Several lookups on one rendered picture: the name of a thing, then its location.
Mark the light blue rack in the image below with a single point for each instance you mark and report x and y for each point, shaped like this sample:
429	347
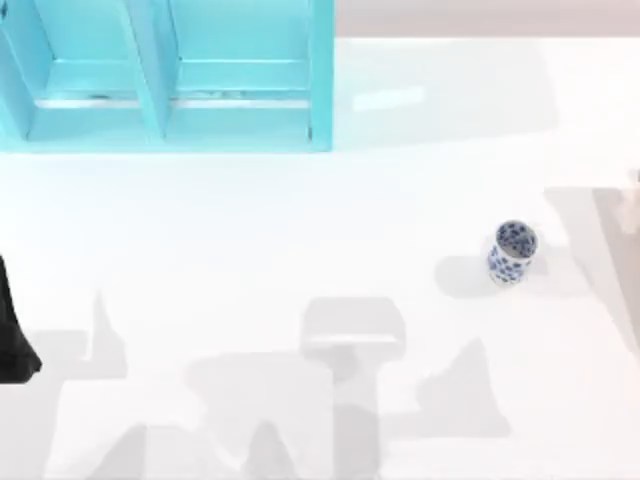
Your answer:
240	75

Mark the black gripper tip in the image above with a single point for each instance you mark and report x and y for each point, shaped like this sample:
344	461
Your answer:
12	345

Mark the blue and white cup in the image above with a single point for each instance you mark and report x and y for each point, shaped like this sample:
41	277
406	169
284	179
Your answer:
505	265

